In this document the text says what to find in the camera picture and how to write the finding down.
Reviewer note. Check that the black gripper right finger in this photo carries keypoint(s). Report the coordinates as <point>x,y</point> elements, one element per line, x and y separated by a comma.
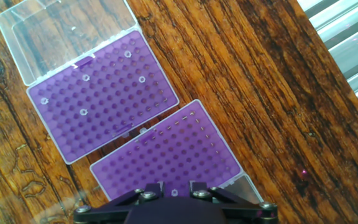
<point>244,211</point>

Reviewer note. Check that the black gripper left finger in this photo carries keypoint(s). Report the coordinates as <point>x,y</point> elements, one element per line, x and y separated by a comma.
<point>113,208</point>

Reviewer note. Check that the small clear pipette tip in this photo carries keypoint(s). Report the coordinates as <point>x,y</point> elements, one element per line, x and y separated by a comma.
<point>83,112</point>
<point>174,193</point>
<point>142,79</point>
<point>86,77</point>
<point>44,100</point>
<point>127,53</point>

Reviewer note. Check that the purple pipette tip box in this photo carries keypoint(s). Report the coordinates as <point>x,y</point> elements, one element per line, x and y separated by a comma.
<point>172,155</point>
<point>104,99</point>

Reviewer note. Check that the brown wooden board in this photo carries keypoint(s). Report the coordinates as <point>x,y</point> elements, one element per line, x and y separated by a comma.
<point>259,93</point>

